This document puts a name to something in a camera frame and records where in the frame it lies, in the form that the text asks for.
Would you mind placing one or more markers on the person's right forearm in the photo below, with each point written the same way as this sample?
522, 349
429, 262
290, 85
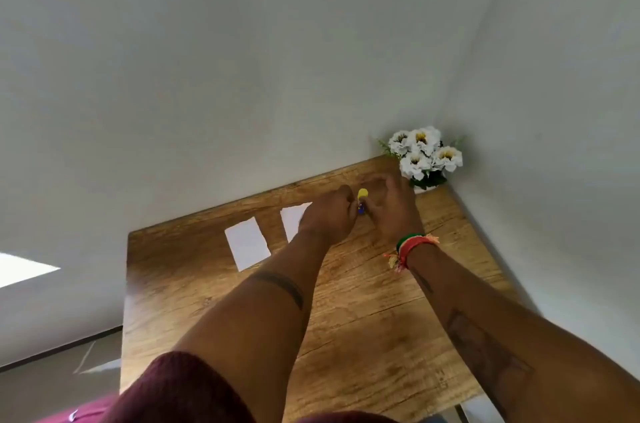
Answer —
500, 337

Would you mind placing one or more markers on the person's left forearm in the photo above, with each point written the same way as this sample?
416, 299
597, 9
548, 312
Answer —
265, 317

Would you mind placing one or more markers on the pink quilted mattress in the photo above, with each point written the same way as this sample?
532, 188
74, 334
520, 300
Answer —
95, 412

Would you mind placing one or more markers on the blue glue stick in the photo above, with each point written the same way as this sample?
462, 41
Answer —
361, 209

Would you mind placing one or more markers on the yellow glue stick cap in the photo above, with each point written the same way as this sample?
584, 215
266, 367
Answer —
362, 193

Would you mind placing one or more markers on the maroon fleece garment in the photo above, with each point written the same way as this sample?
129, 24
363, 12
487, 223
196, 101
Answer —
175, 392

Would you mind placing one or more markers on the person's left hand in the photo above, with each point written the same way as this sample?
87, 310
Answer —
327, 215

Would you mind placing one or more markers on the person's right hand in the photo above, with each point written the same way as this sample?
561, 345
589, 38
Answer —
395, 210

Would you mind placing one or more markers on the white paper piece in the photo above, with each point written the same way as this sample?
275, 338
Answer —
247, 243
292, 220

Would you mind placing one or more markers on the white artificial flowers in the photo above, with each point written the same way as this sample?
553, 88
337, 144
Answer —
422, 142

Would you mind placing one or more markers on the white flower pot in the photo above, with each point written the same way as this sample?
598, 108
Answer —
422, 189

